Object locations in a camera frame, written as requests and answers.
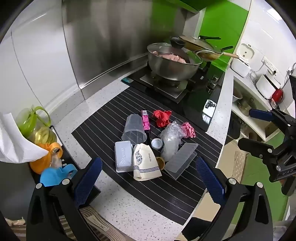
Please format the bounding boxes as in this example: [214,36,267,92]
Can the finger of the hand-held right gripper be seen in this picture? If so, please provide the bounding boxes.
[238,137,282,165]
[248,108,295,138]

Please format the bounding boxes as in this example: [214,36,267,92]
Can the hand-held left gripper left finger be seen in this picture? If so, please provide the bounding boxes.
[26,157,103,241]

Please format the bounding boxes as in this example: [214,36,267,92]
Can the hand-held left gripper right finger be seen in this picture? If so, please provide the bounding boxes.
[195,156,273,241]

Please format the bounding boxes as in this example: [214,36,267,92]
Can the clear ribbed plastic tray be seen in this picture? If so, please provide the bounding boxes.
[164,142,199,180]

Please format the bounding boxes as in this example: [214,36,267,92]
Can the white plastic tray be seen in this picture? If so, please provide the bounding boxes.
[115,140,134,173]

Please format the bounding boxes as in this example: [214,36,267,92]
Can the pink wrapper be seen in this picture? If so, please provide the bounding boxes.
[182,122,196,139]

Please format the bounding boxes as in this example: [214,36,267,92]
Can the clear plastic bag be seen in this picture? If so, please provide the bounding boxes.
[160,121,187,161]

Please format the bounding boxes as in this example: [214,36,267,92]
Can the white drawstring cloth pouch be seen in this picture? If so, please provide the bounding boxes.
[133,143,162,181]

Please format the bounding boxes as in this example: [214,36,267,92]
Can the white round cap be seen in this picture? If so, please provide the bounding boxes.
[151,138,164,150]

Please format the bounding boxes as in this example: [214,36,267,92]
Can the clear plastic measuring cup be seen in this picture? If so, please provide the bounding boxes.
[121,113,148,144]

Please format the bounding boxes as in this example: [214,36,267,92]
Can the red paper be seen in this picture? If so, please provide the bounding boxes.
[152,110,172,128]

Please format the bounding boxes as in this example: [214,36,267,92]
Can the pink snack packet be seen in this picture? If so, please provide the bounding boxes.
[141,110,151,131]

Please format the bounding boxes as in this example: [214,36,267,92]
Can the white open shelf unit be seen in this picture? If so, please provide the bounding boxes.
[232,75,289,143]

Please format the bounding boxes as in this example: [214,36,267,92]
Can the stacked steel pots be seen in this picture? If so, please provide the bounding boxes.
[237,97,257,116]

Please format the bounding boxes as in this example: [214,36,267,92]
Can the patterned floor mat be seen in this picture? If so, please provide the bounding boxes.
[232,151,247,181]

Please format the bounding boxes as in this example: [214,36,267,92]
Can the white round kitchen appliance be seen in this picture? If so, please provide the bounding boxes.
[256,74,281,100]

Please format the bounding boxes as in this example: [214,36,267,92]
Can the steel bowl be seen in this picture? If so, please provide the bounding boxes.
[232,89,243,102]

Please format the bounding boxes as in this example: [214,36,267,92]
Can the blue lidded pitcher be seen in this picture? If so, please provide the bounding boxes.
[40,163,78,187]

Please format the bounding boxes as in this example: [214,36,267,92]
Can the striped woven cloth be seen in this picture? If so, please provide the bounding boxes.
[9,206,130,241]

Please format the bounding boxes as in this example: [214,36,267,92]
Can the orange lidded pitcher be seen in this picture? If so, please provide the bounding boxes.
[29,142,64,174]

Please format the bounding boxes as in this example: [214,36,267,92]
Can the white rice cooker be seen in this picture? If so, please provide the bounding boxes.
[231,43,255,78]

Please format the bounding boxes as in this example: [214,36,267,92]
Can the black striped mat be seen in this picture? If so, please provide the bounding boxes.
[71,88,223,219]

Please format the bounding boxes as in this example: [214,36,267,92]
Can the black gas stove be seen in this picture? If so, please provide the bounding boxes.
[128,62,227,132]

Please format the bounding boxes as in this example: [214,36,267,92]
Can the green lidded pitcher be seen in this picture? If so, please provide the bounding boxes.
[16,106,58,145]

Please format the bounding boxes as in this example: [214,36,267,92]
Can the white paper towel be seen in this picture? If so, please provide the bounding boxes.
[0,112,50,163]

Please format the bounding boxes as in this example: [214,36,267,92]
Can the steel cooking pot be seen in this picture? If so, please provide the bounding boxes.
[147,52,203,81]

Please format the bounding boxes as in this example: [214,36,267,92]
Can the raw meat pieces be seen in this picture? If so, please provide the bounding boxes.
[153,52,188,63]

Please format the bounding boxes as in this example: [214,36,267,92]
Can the glass pot lid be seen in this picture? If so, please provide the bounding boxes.
[147,37,203,65]

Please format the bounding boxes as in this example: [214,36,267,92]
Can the range hood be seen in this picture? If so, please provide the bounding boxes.
[176,0,207,12]

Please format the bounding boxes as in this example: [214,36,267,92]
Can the golden pan wooden handle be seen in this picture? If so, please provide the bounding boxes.
[196,49,240,62]

